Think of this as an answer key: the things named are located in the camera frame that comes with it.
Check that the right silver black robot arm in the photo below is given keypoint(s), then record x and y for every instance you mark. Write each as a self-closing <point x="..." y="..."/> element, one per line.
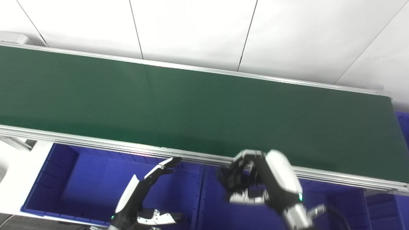
<point x="297" y="218"/>

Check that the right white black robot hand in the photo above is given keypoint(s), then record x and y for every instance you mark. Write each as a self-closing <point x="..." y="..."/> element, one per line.
<point x="281" y="182"/>

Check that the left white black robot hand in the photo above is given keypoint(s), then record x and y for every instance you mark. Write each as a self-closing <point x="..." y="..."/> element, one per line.
<point x="129" y="201"/>

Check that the aluminium conveyor support leg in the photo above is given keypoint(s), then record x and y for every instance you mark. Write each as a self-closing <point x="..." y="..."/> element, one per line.
<point x="16" y="143"/>

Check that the green conveyor belt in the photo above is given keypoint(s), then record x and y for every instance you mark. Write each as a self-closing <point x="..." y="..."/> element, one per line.
<point x="191" y="115"/>

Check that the blue plastic bin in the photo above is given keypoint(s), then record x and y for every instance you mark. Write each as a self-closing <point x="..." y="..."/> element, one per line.
<point x="332" y="198"/>
<point x="89" y="188"/>

